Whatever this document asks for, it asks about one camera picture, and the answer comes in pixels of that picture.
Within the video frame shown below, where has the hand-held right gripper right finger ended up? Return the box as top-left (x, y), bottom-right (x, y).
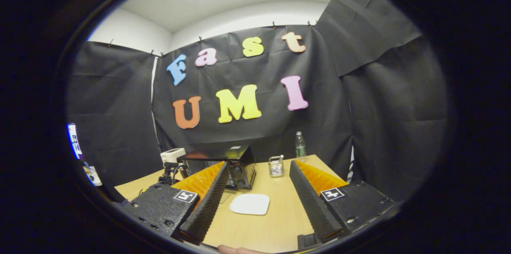
top-left (289, 159), bottom-right (396, 244)

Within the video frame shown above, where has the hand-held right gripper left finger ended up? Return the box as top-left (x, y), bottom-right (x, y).
top-left (121, 161), bottom-right (231, 246)

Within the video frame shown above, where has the black electric oven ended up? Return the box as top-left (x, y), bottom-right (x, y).
top-left (178, 145), bottom-right (257, 191)

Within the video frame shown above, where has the white square plate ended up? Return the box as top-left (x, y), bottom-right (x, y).
top-left (230, 194), bottom-right (270, 216)

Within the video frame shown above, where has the green plastic bottle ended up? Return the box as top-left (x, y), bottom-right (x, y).
top-left (295, 131), bottom-right (307, 159)

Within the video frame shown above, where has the black backdrop cloth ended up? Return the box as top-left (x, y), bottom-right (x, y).
top-left (66, 0), bottom-right (450, 202)

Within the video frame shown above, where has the small wire basket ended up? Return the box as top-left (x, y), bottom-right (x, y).
top-left (269, 155), bottom-right (285, 178)

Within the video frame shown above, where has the white wall sheet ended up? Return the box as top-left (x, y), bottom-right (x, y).
top-left (83, 165), bottom-right (103, 187)

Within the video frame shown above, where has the blue white wall poster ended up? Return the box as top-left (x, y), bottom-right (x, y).
top-left (67, 123), bottom-right (83, 159)

